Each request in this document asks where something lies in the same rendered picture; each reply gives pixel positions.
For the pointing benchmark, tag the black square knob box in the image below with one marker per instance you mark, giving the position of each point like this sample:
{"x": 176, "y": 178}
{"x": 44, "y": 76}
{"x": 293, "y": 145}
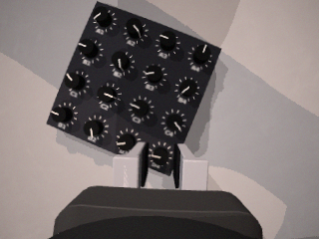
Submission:
{"x": 131, "y": 82}

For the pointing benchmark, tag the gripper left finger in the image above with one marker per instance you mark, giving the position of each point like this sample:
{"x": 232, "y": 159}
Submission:
{"x": 126, "y": 168}

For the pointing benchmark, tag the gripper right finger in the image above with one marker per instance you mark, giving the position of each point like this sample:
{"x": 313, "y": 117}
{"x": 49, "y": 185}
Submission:
{"x": 190, "y": 173}

